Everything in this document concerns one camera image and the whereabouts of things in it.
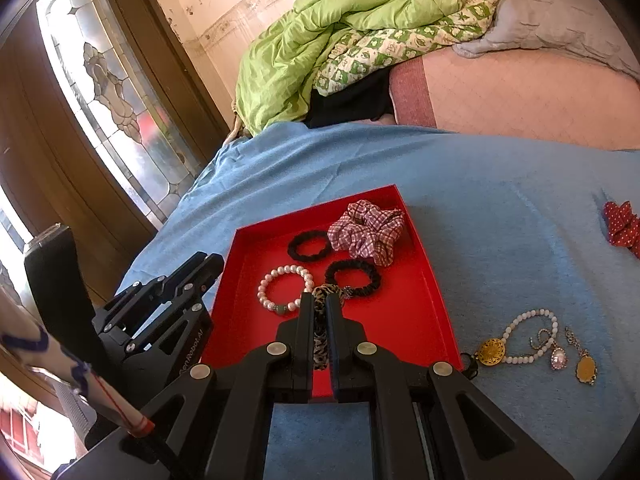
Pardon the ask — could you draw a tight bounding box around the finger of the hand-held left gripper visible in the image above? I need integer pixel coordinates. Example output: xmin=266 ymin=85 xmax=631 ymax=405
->
xmin=115 ymin=251 xmax=225 ymax=307
xmin=94 ymin=286 xmax=209 ymax=345

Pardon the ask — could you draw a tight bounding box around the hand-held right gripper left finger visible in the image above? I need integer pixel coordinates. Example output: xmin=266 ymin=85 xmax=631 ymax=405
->
xmin=52 ymin=294 xmax=316 ymax=480

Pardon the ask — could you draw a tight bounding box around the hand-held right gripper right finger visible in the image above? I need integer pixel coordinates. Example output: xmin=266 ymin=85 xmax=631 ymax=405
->
xmin=326 ymin=295 xmax=575 ymax=480

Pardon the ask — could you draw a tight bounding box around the leopard print scrunchie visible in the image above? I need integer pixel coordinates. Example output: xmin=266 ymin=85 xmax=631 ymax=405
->
xmin=311 ymin=283 xmax=351 ymax=372

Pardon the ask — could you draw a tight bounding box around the large pearl bracelet green bead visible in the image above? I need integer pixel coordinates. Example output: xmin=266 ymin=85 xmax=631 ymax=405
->
xmin=257 ymin=265 xmax=315 ymax=315

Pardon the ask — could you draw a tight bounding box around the black satin scrunchie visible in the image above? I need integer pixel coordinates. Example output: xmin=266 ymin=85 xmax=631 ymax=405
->
xmin=324 ymin=260 xmax=382 ymax=297

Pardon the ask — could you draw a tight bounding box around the red cardboard box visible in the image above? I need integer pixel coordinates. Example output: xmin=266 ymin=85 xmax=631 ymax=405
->
xmin=199 ymin=185 xmax=463 ymax=403

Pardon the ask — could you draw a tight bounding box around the thick black hair tie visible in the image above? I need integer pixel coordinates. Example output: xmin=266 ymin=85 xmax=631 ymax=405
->
xmin=287 ymin=230 xmax=332 ymax=263

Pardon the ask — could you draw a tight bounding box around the red plaid scrunchie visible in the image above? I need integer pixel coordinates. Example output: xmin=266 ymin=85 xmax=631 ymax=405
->
xmin=327 ymin=199 xmax=406 ymax=267

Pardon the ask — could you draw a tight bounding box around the person's left forearm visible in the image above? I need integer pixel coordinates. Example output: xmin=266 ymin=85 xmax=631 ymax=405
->
xmin=0 ymin=287 xmax=157 ymax=438

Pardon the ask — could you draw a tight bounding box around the blue blanket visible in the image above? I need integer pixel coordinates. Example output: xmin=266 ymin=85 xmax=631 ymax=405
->
xmin=115 ymin=122 xmax=640 ymax=480

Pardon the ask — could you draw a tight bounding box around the wooden door with stained glass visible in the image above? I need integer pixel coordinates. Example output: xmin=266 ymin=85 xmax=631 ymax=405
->
xmin=0 ymin=0 xmax=231 ymax=311

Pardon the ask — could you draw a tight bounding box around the black cloth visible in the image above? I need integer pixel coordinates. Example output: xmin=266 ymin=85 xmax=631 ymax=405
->
xmin=304 ymin=67 xmax=396 ymax=128

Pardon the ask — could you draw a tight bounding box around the pink gem earring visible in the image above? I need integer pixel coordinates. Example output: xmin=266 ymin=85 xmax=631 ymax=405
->
xmin=530 ymin=327 xmax=568 ymax=372

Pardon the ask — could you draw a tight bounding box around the gold oval earring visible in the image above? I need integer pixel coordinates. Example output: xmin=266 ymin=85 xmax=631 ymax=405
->
xmin=565 ymin=327 xmax=598 ymax=387

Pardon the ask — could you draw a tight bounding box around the green quilt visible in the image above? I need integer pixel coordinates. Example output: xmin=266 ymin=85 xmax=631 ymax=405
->
xmin=235 ymin=0 xmax=501 ymax=137

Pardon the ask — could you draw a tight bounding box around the pink quilted mattress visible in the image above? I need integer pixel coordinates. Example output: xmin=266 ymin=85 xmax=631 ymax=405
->
xmin=390 ymin=47 xmax=640 ymax=151

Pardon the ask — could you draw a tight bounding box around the red polka dot scrunchie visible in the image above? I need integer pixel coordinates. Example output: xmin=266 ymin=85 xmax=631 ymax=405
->
xmin=602 ymin=201 xmax=640 ymax=260

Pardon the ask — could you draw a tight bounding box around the grey pillow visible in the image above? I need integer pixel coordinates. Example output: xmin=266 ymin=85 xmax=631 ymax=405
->
xmin=452 ymin=0 xmax=640 ymax=81

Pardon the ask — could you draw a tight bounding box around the small pearl bracelet gold pendant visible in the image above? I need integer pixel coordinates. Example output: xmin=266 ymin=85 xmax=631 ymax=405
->
xmin=474 ymin=309 xmax=559 ymax=367

